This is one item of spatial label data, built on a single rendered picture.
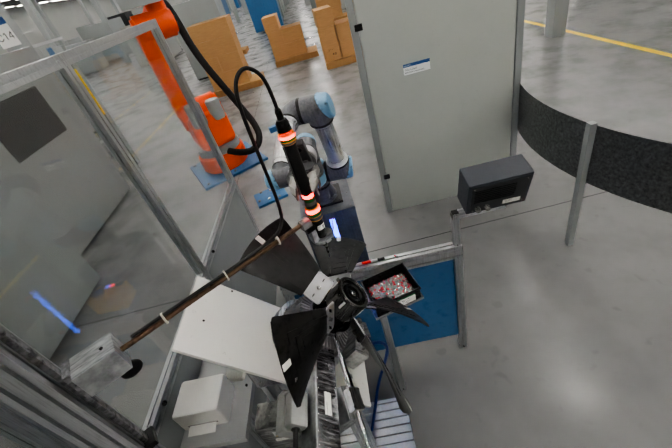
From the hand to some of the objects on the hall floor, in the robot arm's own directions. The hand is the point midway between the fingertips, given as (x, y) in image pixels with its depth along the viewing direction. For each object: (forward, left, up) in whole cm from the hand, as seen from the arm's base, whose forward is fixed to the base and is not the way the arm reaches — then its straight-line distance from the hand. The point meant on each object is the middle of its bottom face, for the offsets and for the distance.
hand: (303, 189), depth 94 cm
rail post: (-37, +49, -162) cm, 173 cm away
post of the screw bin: (-18, +7, -161) cm, 162 cm away
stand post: (+13, -14, -160) cm, 161 cm away
